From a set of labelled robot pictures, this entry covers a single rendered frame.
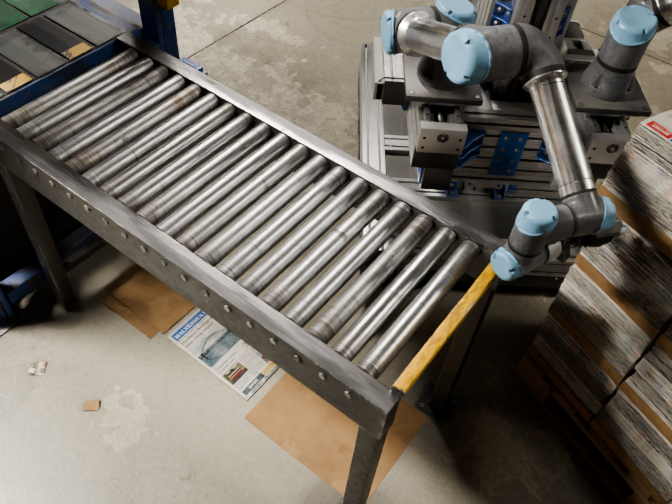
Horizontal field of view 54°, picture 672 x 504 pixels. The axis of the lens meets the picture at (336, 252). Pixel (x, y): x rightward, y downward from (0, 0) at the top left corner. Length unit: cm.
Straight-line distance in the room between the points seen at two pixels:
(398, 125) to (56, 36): 135
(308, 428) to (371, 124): 127
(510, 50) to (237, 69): 212
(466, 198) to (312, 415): 99
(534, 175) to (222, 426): 129
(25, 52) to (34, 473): 123
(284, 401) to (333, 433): 19
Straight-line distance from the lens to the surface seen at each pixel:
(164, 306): 242
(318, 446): 214
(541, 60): 153
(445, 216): 163
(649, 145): 161
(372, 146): 266
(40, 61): 215
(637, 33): 204
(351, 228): 157
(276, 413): 218
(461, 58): 148
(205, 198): 163
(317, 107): 320
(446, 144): 196
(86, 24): 228
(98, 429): 223
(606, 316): 191
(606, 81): 211
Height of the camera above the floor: 196
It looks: 50 degrees down
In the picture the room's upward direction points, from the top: 6 degrees clockwise
